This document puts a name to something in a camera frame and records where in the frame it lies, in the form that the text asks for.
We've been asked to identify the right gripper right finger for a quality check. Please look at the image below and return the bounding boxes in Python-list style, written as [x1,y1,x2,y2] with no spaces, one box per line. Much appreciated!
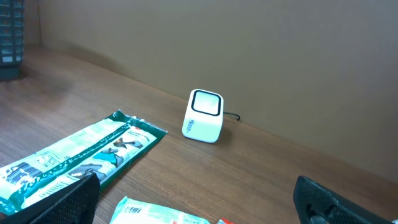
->
[293,175,393,224]

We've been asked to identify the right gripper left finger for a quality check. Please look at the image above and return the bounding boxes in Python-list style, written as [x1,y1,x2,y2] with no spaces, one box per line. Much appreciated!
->
[1,174,100,224]

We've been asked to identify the teal packet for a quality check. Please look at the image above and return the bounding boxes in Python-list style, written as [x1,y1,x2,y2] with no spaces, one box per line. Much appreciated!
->
[110,197,210,224]

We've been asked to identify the green 3M product package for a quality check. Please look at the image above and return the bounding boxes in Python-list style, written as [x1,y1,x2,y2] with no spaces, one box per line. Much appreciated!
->
[1,110,167,215]

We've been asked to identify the red stick sachet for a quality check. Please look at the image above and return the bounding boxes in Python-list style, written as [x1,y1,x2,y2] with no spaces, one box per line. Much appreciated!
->
[216,218,234,224]

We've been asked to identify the white barcode scanner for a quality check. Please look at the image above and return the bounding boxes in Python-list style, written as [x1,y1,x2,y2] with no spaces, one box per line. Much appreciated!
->
[182,89,224,143]

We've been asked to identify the grey plastic shopping basket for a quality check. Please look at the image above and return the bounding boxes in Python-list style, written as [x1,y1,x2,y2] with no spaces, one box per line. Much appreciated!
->
[0,0,24,80]

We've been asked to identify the black scanner cable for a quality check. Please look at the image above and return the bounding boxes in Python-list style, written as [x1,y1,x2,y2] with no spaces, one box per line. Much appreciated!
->
[223,111,241,121]

